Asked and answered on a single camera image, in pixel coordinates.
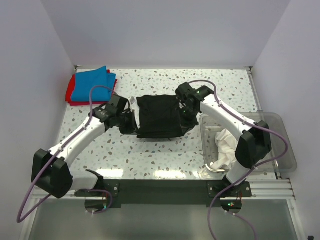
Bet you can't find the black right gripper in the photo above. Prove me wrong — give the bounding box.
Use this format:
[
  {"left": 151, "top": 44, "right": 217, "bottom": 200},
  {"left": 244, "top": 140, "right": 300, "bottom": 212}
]
[{"left": 176, "top": 105, "right": 200, "bottom": 135}]

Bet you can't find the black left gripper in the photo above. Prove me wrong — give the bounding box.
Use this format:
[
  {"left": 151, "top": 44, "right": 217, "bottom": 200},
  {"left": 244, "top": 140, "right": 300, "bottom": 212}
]
[{"left": 116, "top": 109, "right": 141, "bottom": 135}]

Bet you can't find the black t shirt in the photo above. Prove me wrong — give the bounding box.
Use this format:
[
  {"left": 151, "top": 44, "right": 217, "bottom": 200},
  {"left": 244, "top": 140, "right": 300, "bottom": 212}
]
[{"left": 130, "top": 95, "right": 191, "bottom": 139}]

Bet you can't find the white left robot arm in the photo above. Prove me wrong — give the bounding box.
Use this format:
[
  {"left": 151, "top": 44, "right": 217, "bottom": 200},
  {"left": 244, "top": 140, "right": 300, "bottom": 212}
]
[{"left": 31, "top": 95, "right": 140, "bottom": 199}]

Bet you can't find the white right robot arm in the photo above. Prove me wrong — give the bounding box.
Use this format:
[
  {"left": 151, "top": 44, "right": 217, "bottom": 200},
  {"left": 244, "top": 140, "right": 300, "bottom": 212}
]
[{"left": 175, "top": 82, "right": 272, "bottom": 197}]

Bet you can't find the white t shirt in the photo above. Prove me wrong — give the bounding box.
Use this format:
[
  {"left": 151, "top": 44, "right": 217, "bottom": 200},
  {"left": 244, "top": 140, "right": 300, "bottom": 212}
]
[{"left": 209, "top": 129, "right": 238, "bottom": 171}]

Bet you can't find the blue folded t shirt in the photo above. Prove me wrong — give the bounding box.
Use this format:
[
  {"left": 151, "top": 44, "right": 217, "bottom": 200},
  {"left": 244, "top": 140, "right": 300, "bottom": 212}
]
[{"left": 67, "top": 66, "right": 117, "bottom": 103}]

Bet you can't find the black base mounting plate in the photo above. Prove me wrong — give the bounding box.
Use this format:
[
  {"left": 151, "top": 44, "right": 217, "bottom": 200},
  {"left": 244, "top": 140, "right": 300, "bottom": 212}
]
[{"left": 74, "top": 178, "right": 251, "bottom": 209}]

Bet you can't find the clear plastic bin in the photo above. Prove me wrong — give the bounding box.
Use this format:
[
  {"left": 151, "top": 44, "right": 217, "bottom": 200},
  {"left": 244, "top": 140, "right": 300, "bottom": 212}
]
[{"left": 199, "top": 111, "right": 298, "bottom": 174}]

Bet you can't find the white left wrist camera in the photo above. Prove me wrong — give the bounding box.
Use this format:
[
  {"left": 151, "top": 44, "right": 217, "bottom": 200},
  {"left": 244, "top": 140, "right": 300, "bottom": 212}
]
[{"left": 129, "top": 97, "right": 137, "bottom": 106}]

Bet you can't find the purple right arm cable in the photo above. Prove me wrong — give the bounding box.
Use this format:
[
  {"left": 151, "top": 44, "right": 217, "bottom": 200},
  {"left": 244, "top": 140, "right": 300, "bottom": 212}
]
[{"left": 188, "top": 79, "right": 289, "bottom": 240}]

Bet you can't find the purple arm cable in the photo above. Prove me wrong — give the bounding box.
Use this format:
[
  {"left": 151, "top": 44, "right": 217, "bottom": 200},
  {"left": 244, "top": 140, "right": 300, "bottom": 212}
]
[
  {"left": 188, "top": 79, "right": 289, "bottom": 240},
  {"left": 16, "top": 85, "right": 115, "bottom": 224}
]

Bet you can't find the aluminium rail frame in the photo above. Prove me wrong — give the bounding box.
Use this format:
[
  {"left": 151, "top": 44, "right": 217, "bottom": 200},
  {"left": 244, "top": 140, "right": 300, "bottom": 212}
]
[{"left": 31, "top": 179, "right": 296, "bottom": 200}]

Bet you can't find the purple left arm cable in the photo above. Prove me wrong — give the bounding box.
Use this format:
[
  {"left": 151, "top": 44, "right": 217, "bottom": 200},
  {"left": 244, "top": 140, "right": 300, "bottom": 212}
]
[{"left": 16, "top": 85, "right": 115, "bottom": 224}]

